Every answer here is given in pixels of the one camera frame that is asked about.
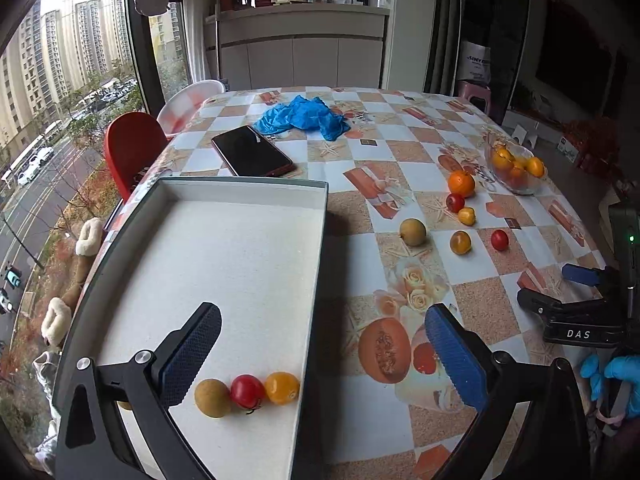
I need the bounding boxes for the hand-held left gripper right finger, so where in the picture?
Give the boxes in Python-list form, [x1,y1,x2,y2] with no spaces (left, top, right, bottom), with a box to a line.
[424,302,591,480]

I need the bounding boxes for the black smartphone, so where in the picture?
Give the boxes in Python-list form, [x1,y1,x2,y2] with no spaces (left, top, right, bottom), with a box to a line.
[211,125,296,178]

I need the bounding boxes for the fluffy beige slipper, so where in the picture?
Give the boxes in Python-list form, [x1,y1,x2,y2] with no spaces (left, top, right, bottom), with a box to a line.
[75,217,103,257]
[41,297,73,348]

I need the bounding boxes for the grey tray with white inside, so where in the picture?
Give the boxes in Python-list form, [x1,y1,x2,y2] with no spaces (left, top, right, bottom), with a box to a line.
[52,176,330,480]

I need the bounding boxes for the pink plastic stool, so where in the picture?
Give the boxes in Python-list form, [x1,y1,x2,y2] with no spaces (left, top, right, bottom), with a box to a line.
[457,80,493,116]

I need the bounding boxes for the blue disposable gloves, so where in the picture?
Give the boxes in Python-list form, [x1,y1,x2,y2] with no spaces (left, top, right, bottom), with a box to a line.
[252,95,351,142]

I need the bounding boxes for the white kitchen cabinet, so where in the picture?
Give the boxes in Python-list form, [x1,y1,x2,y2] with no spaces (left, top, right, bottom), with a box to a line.
[204,2,391,92]

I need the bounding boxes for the person's right hand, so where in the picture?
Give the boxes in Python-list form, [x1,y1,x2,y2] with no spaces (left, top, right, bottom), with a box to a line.
[581,352,640,403]

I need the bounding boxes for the white plastic chair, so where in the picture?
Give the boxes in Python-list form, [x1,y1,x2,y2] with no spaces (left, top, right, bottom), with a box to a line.
[156,79,227,138]

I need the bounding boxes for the checkered printed tablecloth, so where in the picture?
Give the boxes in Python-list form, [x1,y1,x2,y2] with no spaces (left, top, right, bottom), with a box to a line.
[82,87,613,480]

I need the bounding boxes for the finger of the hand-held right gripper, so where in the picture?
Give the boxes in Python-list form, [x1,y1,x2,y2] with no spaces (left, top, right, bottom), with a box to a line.
[516,287,626,320]
[561,263,621,288]

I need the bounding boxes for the clear glass bowl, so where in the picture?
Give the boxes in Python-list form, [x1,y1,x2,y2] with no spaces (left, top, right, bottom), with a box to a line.
[484,136,548,196]

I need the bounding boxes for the orange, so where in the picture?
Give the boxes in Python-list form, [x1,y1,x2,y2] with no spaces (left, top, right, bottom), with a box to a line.
[447,170,476,199]

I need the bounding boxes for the white cloth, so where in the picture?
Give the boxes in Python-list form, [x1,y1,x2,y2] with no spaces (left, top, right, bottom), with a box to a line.
[31,350,62,473]

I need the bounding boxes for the brown round fruit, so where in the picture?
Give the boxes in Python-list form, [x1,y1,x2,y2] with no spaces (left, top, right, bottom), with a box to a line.
[194,378,233,418]
[399,218,428,247]

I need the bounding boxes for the red plastic chair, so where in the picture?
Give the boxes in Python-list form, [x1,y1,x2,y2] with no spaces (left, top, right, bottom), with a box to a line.
[104,111,171,201]

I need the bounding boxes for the white printed bag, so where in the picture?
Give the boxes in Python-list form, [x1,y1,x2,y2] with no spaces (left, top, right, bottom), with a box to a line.
[459,40,493,83]

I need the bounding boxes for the small white stand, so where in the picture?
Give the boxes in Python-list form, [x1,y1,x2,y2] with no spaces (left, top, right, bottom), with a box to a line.
[510,125,538,150]

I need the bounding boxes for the white box with green print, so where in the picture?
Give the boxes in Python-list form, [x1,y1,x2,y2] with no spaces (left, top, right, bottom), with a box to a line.
[557,132,583,163]

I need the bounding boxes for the dark curtain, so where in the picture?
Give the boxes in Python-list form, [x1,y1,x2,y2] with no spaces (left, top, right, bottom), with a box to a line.
[424,0,468,96]

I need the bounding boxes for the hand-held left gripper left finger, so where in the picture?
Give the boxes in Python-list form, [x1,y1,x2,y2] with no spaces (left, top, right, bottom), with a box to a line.
[55,302,223,480]

